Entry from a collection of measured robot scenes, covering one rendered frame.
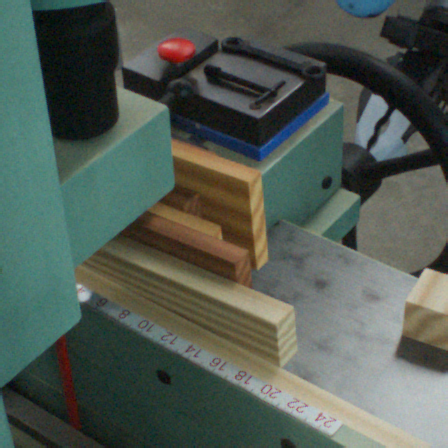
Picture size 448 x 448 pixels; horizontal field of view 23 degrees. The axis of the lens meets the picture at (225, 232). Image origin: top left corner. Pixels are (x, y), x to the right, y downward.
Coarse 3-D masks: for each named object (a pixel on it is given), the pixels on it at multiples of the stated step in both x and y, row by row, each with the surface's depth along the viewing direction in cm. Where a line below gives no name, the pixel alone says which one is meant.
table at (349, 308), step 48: (336, 192) 98; (288, 240) 88; (336, 240) 97; (288, 288) 84; (336, 288) 84; (384, 288) 84; (336, 336) 80; (384, 336) 80; (96, 384) 81; (336, 384) 77; (384, 384) 76; (432, 384) 76; (144, 432) 80; (192, 432) 76; (432, 432) 73
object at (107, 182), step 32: (128, 96) 74; (128, 128) 71; (160, 128) 73; (64, 160) 69; (96, 160) 69; (128, 160) 72; (160, 160) 75; (64, 192) 68; (96, 192) 70; (128, 192) 73; (160, 192) 76; (96, 224) 72; (128, 224) 75
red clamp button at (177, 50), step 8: (168, 40) 89; (176, 40) 89; (184, 40) 89; (160, 48) 88; (168, 48) 88; (176, 48) 88; (184, 48) 88; (192, 48) 88; (160, 56) 88; (168, 56) 87; (176, 56) 87; (184, 56) 87; (192, 56) 88
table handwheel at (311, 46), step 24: (288, 48) 104; (312, 48) 102; (336, 48) 100; (336, 72) 101; (360, 72) 99; (384, 72) 98; (384, 96) 99; (408, 96) 97; (432, 120) 97; (432, 144) 98; (360, 168) 106; (384, 168) 104; (408, 168) 102; (360, 192) 106; (432, 264) 107
